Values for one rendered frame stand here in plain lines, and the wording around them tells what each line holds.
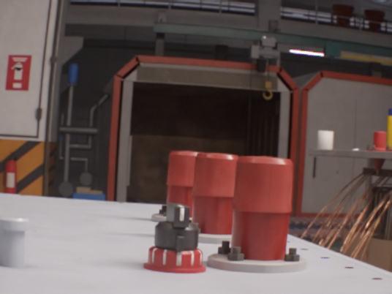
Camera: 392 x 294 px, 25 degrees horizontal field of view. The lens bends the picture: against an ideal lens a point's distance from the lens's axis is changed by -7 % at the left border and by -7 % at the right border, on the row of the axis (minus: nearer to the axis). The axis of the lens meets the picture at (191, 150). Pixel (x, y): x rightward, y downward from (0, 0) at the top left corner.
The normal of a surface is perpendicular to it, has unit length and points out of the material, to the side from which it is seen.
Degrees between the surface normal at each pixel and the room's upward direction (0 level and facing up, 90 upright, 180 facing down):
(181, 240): 90
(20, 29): 90
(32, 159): 90
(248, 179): 89
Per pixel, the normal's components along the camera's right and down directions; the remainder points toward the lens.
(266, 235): 0.19, 0.02
